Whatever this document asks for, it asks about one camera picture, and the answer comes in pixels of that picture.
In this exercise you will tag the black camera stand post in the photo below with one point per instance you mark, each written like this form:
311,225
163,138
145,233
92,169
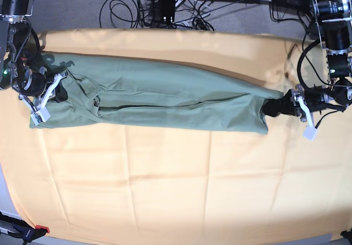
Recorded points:
165,11

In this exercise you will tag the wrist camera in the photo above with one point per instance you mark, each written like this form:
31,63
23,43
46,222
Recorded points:
40,116
310,133

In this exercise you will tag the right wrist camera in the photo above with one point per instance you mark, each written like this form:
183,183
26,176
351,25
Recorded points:
40,116

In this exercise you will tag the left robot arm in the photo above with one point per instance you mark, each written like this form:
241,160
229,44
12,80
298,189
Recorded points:
331,19

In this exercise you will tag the green T-shirt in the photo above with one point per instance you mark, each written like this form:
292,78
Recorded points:
153,94

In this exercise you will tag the yellow table cloth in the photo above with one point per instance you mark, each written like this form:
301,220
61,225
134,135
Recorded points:
111,184

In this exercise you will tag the black corner clamp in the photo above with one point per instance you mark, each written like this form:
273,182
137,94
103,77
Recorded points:
347,235

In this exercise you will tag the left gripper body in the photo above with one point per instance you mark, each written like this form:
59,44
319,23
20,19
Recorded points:
314,102

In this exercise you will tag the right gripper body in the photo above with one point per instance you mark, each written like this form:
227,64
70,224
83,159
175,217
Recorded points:
30,82

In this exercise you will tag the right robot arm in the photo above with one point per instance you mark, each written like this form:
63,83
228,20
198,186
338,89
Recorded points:
256,60

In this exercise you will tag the blue orange clamp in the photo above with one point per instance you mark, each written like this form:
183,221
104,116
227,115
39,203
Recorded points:
19,229

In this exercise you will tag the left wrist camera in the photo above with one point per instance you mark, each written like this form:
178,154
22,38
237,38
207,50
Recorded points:
310,133

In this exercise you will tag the black power adapter brick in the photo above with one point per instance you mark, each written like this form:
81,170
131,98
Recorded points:
300,5

